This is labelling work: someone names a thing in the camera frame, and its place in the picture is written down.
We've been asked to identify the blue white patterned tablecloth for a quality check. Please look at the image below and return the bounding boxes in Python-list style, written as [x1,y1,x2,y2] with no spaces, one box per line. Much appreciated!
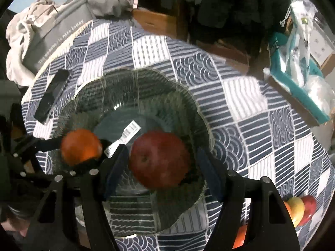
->
[21,18,335,251]

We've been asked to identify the grey crumpled garment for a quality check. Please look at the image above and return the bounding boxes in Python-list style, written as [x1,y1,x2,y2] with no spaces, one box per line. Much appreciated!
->
[88,0,139,17]

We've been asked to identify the dark hanging clothing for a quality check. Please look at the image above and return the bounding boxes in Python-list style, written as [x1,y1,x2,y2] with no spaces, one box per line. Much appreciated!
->
[160,0,294,66]

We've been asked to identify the clear glass scalloped plate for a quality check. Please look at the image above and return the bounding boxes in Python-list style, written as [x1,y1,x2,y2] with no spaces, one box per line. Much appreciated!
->
[48,68,218,238]

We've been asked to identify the clear plastic bag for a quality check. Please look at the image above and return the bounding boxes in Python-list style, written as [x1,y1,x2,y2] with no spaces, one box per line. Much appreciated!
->
[305,76,335,115]

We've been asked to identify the black rectangular device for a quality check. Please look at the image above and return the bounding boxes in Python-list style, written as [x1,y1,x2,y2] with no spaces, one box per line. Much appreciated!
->
[34,69,70,123]

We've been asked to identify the teal cardboard box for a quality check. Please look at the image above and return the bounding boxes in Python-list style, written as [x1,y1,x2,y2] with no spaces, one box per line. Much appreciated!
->
[263,31,330,126]

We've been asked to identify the white printed plastic bag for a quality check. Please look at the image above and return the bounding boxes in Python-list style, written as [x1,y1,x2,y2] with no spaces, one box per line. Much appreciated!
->
[283,0,318,87]

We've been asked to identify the white barcode sticker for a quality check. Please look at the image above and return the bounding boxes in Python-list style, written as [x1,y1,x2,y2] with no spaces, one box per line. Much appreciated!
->
[105,120,142,156]

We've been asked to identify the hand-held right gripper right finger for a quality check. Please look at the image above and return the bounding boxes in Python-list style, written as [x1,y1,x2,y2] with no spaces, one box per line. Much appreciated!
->
[197,146,300,251]

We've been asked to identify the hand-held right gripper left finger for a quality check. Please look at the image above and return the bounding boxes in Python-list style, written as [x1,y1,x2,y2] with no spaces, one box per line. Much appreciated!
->
[25,144,129,251]

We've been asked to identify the orange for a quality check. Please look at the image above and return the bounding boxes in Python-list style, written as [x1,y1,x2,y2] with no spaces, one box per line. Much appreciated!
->
[61,129,103,166]
[232,223,248,249]

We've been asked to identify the brown wooden furniture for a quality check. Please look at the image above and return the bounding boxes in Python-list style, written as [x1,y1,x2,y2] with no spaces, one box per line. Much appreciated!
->
[88,0,189,40]

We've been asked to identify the large dark red apple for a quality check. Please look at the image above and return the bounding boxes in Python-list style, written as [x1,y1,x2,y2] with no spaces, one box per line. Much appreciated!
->
[128,131,191,189]

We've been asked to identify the grey fabric bag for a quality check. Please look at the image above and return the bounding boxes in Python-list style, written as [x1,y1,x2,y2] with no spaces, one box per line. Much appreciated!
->
[22,0,97,75]

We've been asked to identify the brown cardboard box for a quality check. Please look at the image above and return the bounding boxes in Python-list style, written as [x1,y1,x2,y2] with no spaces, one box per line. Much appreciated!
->
[309,18,335,76]

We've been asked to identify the small bright red apple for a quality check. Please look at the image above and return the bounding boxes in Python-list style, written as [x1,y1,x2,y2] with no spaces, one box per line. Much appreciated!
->
[297,195,317,227]

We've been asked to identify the beige crumpled cloth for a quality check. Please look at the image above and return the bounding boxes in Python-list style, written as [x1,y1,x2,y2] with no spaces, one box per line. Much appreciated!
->
[5,0,63,87]

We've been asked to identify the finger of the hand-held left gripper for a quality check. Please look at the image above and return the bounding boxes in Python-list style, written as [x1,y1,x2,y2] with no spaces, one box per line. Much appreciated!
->
[16,139,113,183]
[12,134,64,159]

